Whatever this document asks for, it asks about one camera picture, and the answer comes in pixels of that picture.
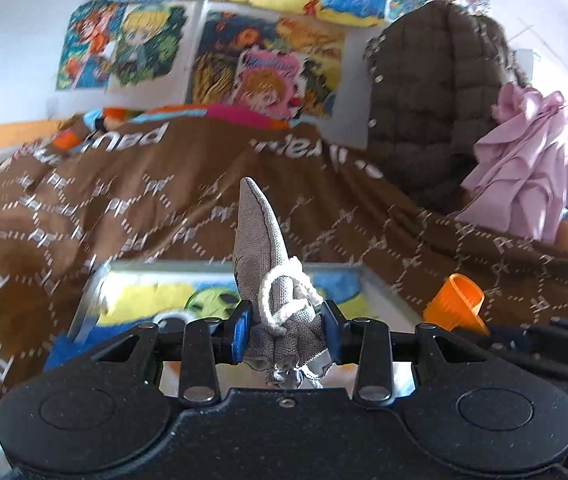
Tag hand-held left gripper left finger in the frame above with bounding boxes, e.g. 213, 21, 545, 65
44, 301, 255, 406

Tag orange-haired girl blue poster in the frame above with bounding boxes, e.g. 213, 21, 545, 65
55, 0, 128, 93

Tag grey metal tray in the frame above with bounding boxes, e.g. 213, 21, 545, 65
44, 260, 427, 402

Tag orange landscape wall poster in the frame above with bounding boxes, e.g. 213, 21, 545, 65
275, 14, 348, 119

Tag orange cup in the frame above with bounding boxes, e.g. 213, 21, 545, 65
422, 273, 490, 337

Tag white air conditioner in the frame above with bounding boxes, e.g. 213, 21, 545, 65
514, 48, 568, 126

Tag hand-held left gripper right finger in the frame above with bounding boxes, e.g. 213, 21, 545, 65
320, 300, 547, 407

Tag dark swirly night poster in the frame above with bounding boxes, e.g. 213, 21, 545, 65
190, 7, 285, 107

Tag grey drawstring pouch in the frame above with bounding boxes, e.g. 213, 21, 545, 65
231, 177, 333, 391

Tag blond boy green poster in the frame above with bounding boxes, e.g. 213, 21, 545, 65
106, 2, 205, 102

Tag pink child wall poster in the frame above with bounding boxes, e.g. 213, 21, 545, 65
233, 47, 308, 122

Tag pink clothes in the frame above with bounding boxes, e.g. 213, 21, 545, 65
455, 82, 568, 242

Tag brown quilted jacket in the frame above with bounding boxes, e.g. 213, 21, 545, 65
363, 1, 530, 217

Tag brown colourful printed blanket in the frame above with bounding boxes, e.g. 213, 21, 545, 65
0, 102, 568, 411

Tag long wooden bed rail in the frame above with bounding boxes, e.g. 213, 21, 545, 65
0, 116, 73, 182

